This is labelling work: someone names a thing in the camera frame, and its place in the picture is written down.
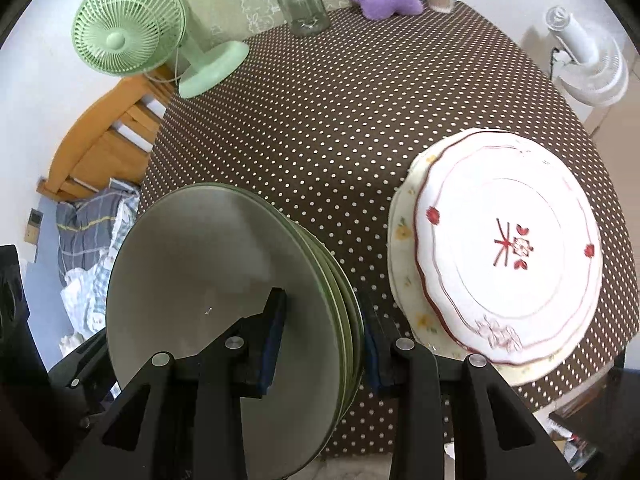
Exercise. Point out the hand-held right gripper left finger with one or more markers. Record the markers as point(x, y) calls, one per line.
point(272, 345)

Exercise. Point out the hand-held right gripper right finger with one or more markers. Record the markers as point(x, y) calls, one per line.
point(372, 355)

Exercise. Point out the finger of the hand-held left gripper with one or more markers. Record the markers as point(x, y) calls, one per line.
point(82, 375)

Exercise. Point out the large yellow floral plate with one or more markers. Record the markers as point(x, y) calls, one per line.
point(537, 371)

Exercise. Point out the white plate red pattern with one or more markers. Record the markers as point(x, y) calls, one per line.
point(550, 285)

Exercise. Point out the plaid cloth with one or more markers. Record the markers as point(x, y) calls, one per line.
point(80, 230)

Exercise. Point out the wooden chair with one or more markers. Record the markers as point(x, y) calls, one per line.
point(90, 150)

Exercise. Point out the brown polka dot tablecloth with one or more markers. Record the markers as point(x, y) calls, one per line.
point(325, 135)

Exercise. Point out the clear plastic packaging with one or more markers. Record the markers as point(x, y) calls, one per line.
point(575, 440)

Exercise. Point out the green desk fan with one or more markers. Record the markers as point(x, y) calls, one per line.
point(120, 35)

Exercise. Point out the glass jar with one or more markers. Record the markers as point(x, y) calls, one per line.
point(300, 5)

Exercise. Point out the white floor fan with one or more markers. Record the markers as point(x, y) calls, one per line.
point(595, 60)

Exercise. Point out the wall switch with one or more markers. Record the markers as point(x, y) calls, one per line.
point(34, 225)

